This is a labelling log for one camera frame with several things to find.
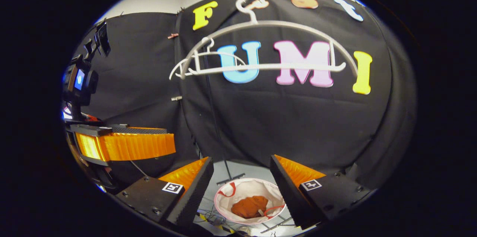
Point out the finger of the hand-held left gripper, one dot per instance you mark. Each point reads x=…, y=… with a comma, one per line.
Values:
x=97, y=129
x=138, y=145

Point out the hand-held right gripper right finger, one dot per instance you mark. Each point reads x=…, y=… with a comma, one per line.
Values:
x=288, y=192

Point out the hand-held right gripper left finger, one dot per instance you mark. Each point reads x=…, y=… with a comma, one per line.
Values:
x=193, y=196

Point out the orange ribbed jacket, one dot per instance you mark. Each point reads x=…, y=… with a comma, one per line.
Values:
x=249, y=207

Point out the white laundry hamper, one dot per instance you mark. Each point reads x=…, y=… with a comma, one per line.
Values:
x=246, y=190

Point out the white plastic hanger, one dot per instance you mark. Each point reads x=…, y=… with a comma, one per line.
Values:
x=220, y=53
x=283, y=23

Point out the black clothes rack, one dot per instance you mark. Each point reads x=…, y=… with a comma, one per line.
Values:
x=231, y=179

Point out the silver backdrop clip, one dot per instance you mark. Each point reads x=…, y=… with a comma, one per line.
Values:
x=176, y=98

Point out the black backdrop cloth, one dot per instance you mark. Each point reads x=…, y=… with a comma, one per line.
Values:
x=298, y=125

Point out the copper backdrop clip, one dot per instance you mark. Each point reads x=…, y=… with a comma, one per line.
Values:
x=172, y=35

